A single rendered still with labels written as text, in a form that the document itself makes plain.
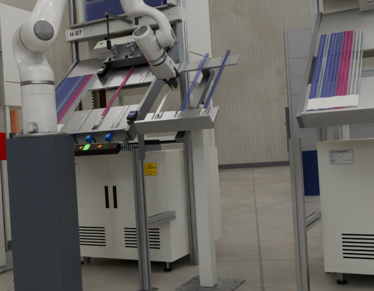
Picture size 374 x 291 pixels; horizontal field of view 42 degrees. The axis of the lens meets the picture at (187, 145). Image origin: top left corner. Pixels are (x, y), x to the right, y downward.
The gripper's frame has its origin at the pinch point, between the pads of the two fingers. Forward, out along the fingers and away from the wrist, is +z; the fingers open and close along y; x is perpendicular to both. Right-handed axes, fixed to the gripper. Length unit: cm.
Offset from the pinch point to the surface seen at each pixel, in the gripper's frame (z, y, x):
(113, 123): 2.7, 27.1, 18.7
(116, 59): 6, 46, -30
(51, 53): 430, 712, -608
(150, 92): 6.7, 16.0, -2.6
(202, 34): 33, 16, -73
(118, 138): 5.0, 23.3, 25.7
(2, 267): 58, 119, 70
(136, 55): 5.6, 33.1, -30.7
